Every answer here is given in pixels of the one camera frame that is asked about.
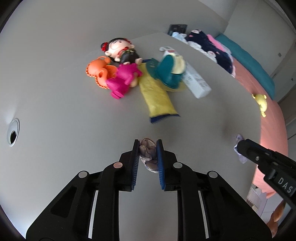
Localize grey patterned cloth flower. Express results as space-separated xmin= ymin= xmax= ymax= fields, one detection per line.
xmin=139 ymin=138 xmax=159 ymax=173

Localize purple patterned cloth scrap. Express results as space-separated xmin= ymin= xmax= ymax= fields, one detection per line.
xmin=233 ymin=133 xmax=248 ymax=164

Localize orange carrot pumpkin toy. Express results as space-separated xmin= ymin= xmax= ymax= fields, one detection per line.
xmin=85 ymin=56 xmax=117 ymax=89

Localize red-bun doll figure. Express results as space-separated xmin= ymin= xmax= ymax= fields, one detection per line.
xmin=100 ymin=38 xmax=142 ymax=65

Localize pink bed sheet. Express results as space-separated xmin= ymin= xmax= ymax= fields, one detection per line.
xmin=231 ymin=58 xmax=289 ymax=198

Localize brown capybara plush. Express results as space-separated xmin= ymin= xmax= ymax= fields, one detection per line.
xmin=266 ymin=200 xmax=286 ymax=237

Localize yellow tissue pack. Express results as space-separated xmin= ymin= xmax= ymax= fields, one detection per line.
xmin=138 ymin=63 xmax=179 ymax=123

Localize yellow plush duck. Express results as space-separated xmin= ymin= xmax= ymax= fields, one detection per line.
xmin=252 ymin=94 xmax=268 ymax=118

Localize white thermometer box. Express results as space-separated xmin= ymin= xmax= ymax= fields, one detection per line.
xmin=159 ymin=47 xmax=212 ymax=99

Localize pink plastic toy figure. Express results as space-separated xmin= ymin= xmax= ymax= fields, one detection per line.
xmin=106 ymin=63 xmax=142 ymax=99

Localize teal pillow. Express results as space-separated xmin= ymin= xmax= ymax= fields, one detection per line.
xmin=215 ymin=34 xmax=275 ymax=100

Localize navy patterned blanket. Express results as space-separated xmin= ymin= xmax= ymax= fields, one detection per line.
xmin=184 ymin=29 xmax=234 ymax=75

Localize pink folded clothes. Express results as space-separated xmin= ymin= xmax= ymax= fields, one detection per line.
xmin=207 ymin=34 xmax=236 ymax=77

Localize desk cable grommet hole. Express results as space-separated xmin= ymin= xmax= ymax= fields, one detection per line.
xmin=6 ymin=118 xmax=20 ymax=147

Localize black wall socket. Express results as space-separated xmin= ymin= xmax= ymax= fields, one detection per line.
xmin=168 ymin=24 xmax=188 ymax=36

